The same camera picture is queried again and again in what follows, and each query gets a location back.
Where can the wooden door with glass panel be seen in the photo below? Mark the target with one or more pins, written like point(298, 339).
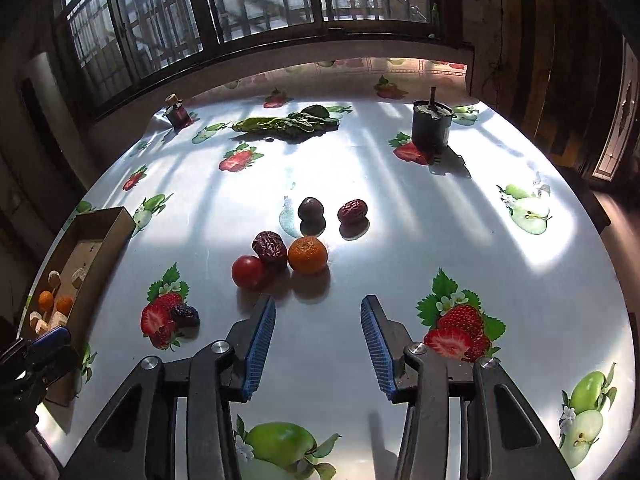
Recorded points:
point(620, 125)

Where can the mandarin orange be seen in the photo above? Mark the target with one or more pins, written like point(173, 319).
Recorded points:
point(65, 305)
point(45, 300)
point(307, 255)

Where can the dark purple plum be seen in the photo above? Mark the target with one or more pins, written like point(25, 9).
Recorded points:
point(310, 208)

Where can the large wrinkled red date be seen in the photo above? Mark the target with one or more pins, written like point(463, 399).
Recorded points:
point(270, 249)

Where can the small red date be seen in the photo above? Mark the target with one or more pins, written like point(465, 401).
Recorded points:
point(352, 211)

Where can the dark red date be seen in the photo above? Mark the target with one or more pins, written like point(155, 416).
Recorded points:
point(185, 316)

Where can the red tomato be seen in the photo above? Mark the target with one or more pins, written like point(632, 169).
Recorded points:
point(248, 272)

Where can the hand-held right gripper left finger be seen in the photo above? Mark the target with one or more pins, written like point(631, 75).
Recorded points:
point(260, 350)

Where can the brown cardboard box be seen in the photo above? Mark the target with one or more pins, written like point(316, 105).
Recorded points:
point(92, 255)

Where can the barred window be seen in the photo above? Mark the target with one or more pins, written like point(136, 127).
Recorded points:
point(250, 42)

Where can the green leafy vegetable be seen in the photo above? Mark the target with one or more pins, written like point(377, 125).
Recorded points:
point(285, 125)

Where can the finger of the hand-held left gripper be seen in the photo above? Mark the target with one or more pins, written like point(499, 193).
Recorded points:
point(52, 370)
point(50, 338)

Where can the fruit print tablecloth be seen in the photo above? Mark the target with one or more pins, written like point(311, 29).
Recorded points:
point(400, 260)

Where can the black device right back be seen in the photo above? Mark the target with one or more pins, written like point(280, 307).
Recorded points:
point(430, 130)

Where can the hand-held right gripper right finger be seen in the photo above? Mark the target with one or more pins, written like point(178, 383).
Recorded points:
point(377, 350)

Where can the small red bottle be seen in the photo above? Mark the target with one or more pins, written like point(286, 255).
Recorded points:
point(177, 111)

